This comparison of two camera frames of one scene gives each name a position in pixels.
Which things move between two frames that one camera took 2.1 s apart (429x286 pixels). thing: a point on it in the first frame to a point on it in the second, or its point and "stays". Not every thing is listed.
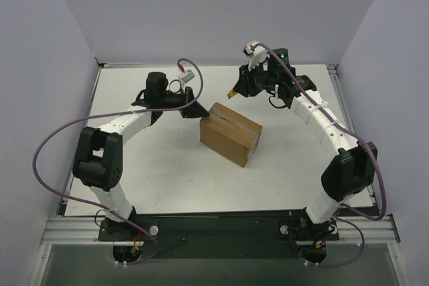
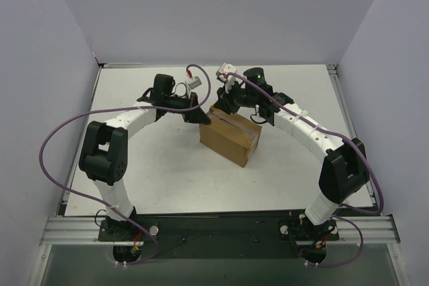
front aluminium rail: x=86 y=231 stays
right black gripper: x=244 y=79 to x=228 y=97
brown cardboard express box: x=230 y=134 stays
